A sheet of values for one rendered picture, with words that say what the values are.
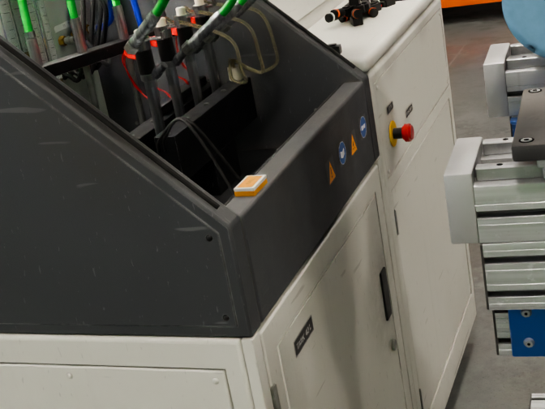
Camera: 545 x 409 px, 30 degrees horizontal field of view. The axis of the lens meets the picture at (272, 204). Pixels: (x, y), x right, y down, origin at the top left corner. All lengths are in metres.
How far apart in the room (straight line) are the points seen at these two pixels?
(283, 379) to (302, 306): 0.13
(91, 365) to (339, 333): 0.43
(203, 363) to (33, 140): 0.37
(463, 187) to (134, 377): 0.55
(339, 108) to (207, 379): 0.55
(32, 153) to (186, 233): 0.23
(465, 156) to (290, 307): 0.37
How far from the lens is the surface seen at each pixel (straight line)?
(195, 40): 1.68
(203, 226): 1.29
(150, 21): 1.48
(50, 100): 1.33
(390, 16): 2.24
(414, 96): 2.23
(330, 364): 1.64
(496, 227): 1.22
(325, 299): 1.61
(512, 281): 1.25
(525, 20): 1.02
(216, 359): 1.38
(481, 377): 2.71
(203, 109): 1.73
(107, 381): 1.48
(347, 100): 1.76
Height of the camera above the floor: 1.41
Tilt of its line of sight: 20 degrees down
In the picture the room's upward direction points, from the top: 10 degrees counter-clockwise
